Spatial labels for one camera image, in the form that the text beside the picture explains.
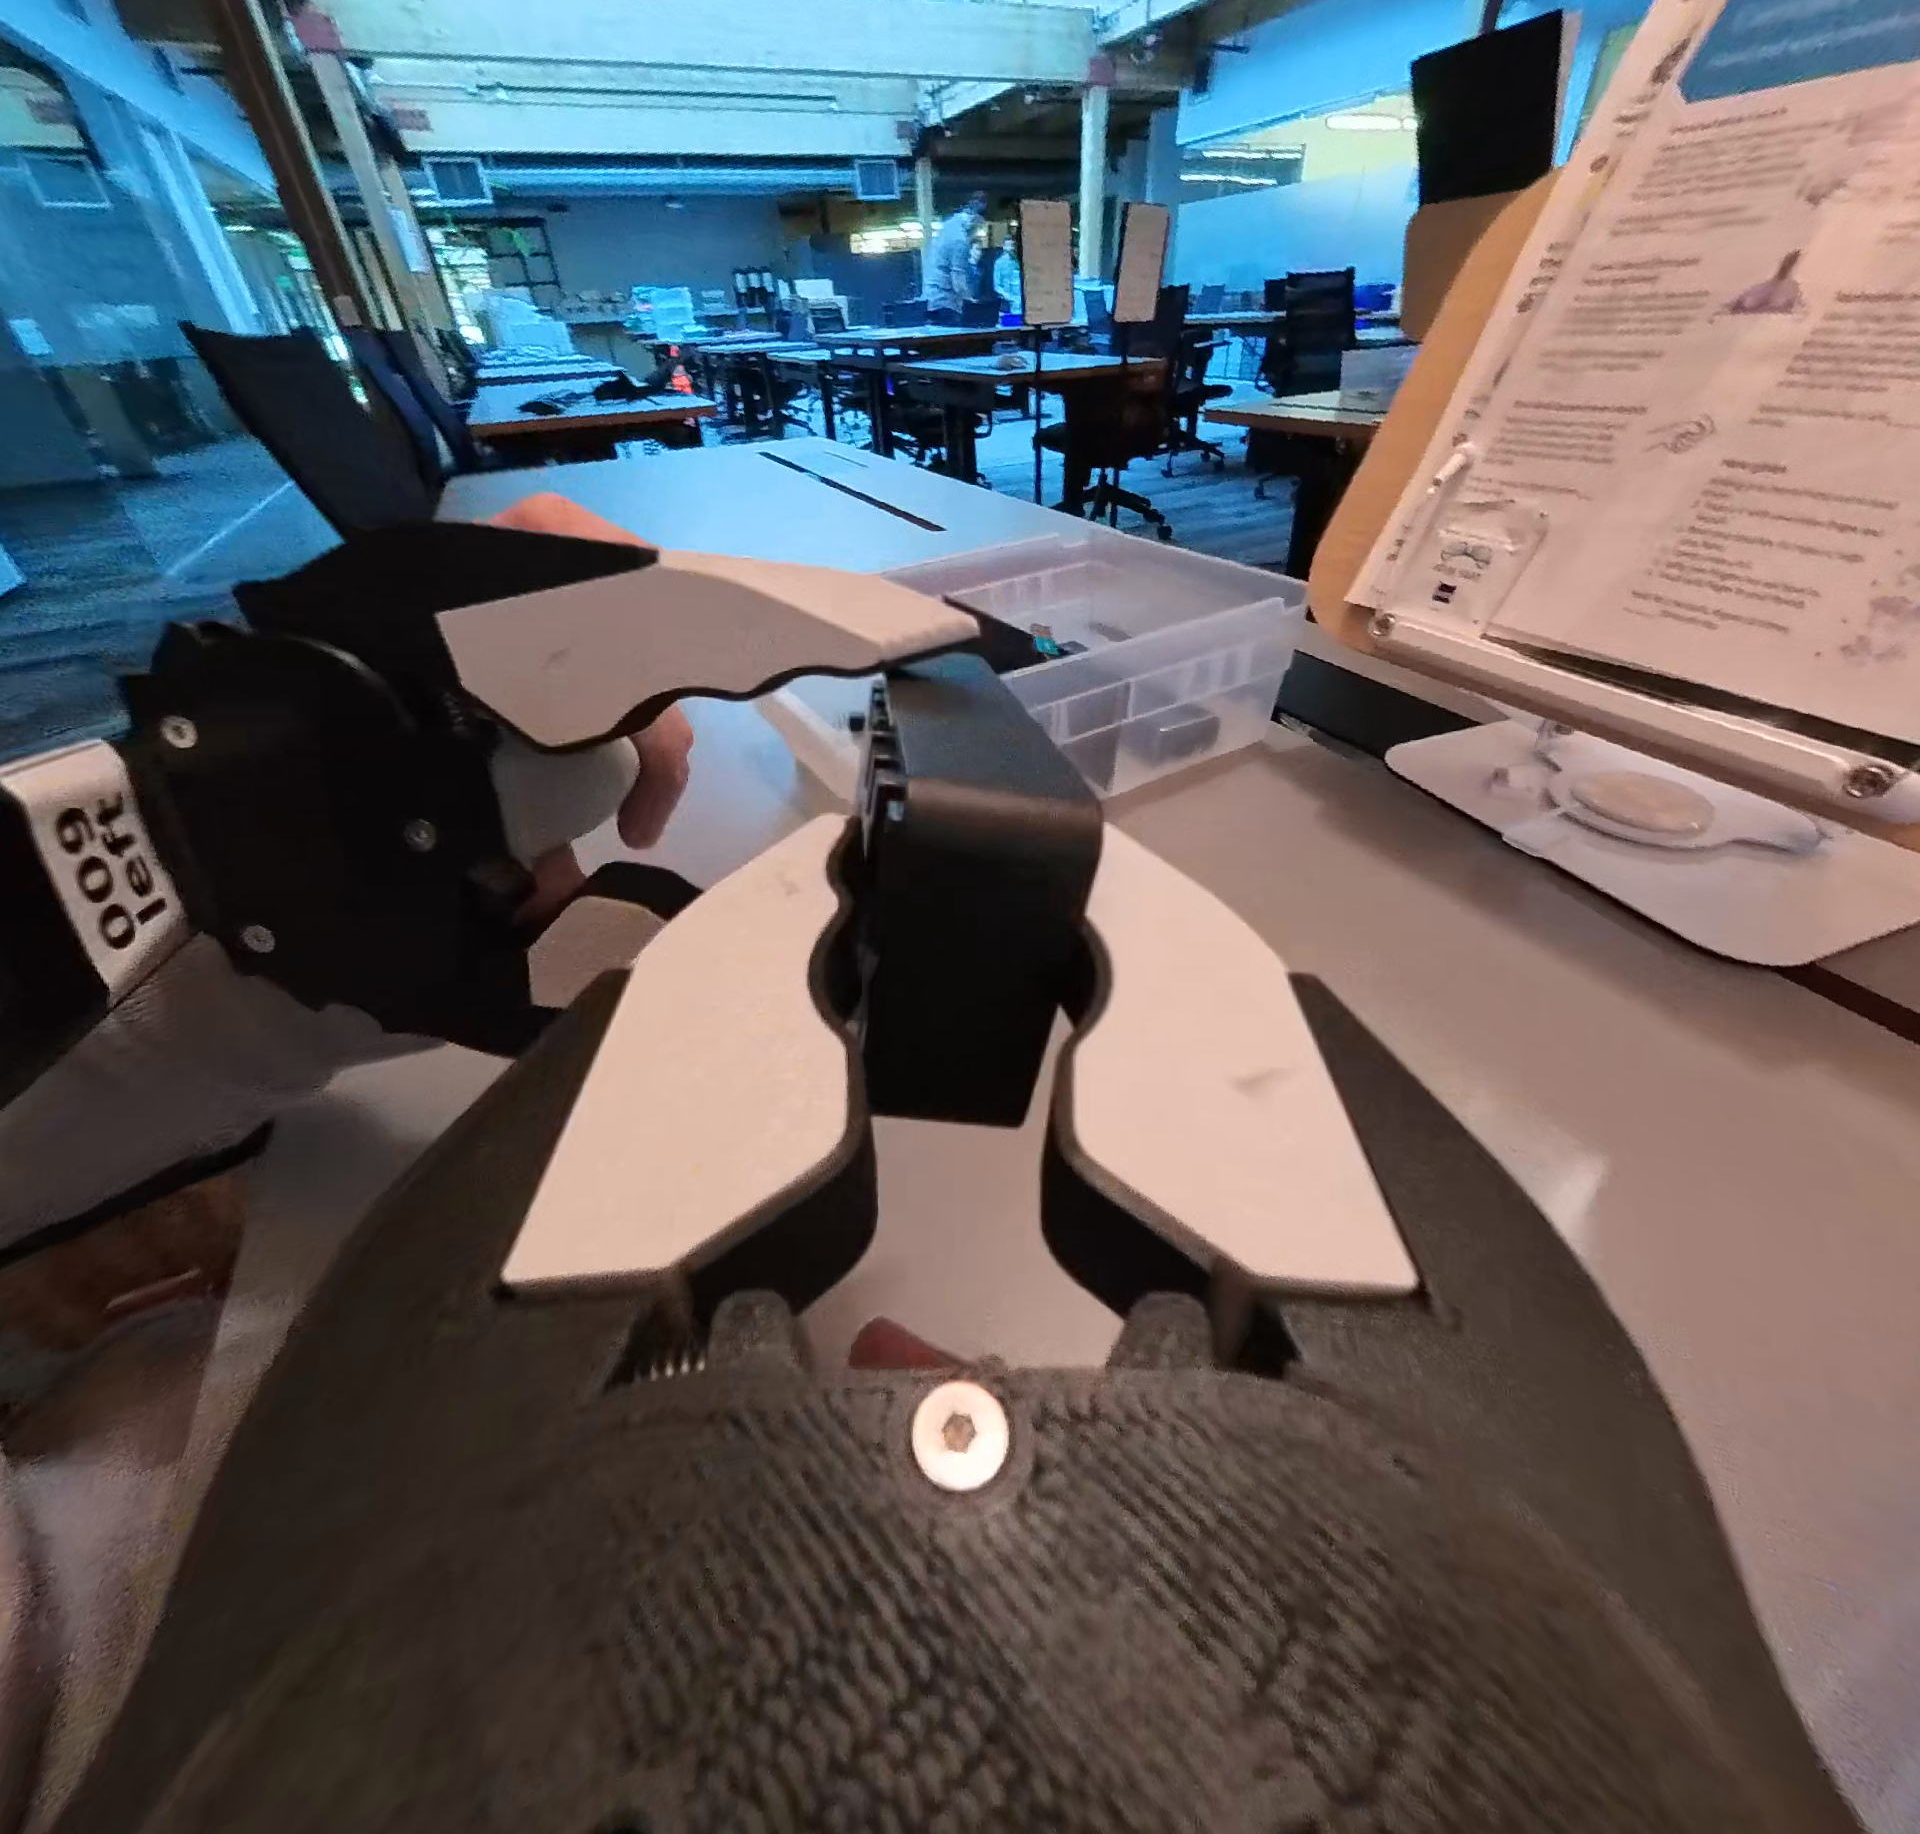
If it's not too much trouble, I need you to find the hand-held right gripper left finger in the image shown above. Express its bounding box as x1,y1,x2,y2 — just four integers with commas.
499,810,880,1299

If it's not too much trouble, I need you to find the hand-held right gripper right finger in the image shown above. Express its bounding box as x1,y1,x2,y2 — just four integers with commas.
1043,830,1422,1299

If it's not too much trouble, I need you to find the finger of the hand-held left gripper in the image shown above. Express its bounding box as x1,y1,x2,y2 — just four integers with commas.
435,544,987,749

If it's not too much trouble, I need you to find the black plastic block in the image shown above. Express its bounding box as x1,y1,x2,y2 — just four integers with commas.
849,653,1107,1126

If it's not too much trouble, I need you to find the blue braided USB cable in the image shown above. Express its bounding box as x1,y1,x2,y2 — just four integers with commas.
982,607,1149,666

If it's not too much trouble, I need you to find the clear plastic storage box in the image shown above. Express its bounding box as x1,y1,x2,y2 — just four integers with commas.
755,525,1311,805

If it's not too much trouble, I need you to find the person's left hand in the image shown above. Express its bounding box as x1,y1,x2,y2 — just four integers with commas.
492,491,697,903

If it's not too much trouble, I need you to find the wooden work table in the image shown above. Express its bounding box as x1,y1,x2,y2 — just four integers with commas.
463,377,723,468
817,346,1168,488
1205,389,1400,579

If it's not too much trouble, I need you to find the black office chair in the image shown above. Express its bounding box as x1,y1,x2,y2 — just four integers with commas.
1260,269,1358,397
1034,289,1205,532

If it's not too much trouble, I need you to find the white board on stand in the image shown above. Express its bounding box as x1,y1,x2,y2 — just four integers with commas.
1019,198,1076,327
1111,201,1174,326

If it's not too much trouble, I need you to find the brown cardboard board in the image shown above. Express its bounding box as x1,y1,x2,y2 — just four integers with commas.
1303,181,1570,619

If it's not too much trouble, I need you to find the printed paper sheet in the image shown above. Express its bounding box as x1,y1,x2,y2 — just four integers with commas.
1486,0,1920,747

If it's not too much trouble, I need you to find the black flat panel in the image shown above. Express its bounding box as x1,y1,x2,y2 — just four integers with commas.
1408,11,1570,207

